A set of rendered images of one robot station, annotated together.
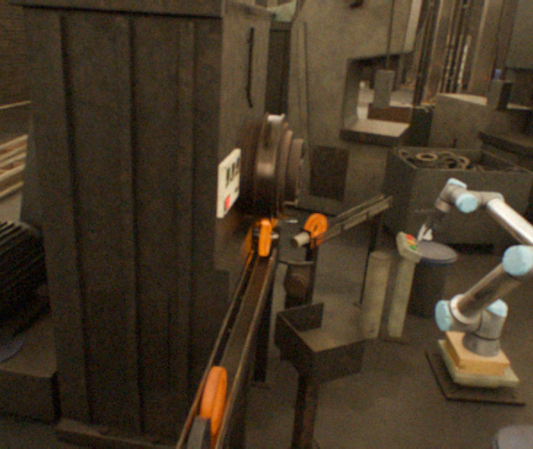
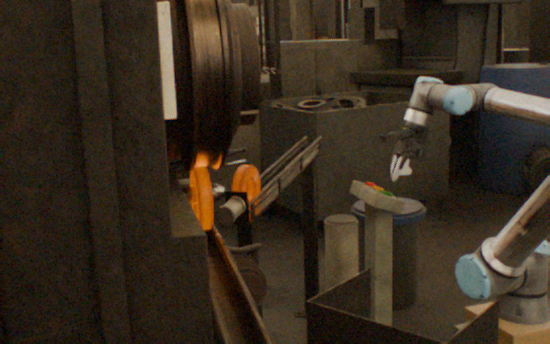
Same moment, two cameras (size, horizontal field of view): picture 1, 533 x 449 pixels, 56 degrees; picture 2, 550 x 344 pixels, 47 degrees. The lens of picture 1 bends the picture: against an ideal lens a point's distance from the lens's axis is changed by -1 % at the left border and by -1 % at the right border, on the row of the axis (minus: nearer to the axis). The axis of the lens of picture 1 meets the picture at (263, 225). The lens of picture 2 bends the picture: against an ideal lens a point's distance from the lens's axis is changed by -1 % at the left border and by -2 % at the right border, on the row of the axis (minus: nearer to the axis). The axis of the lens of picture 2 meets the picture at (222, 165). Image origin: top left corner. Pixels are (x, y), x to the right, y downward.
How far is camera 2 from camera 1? 85 cm
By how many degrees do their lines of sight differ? 19
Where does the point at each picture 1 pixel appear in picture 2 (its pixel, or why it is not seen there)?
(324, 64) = not seen: hidden behind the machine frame
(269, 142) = not seen: outside the picture
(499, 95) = (363, 25)
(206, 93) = not seen: outside the picture
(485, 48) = (301, 1)
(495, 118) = (364, 54)
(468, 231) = (392, 188)
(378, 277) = (348, 253)
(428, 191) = (335, 143)
